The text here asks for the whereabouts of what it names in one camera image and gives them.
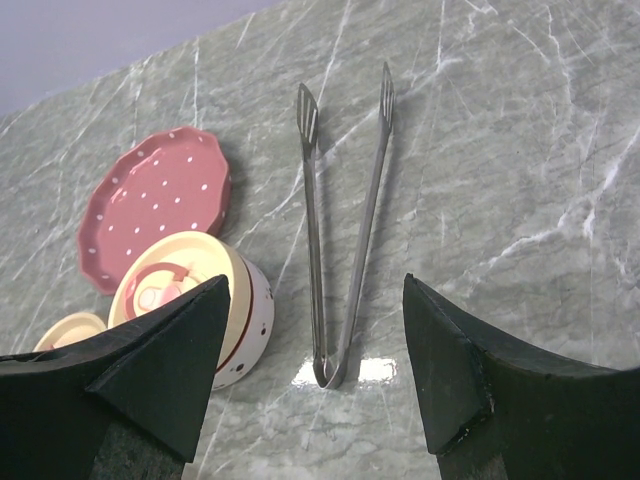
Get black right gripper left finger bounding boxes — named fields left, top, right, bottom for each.
left=1, top=275, right=230, bottom=479

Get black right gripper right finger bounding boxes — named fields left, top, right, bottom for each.
left=403, top=275, right=639, bottom=479

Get cream lid with barcode label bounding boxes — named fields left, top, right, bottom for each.
left=33, top=312, right=106, bottom=352

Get cream lid with pink knob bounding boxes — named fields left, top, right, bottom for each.
left=108, top=230, right=251, bottom=334

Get metal tongs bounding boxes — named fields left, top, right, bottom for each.
left=294, top=60, right=396, bottom=390

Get pink dotted plate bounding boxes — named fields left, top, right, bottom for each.
left=77, top=126, right=231, bottom=295

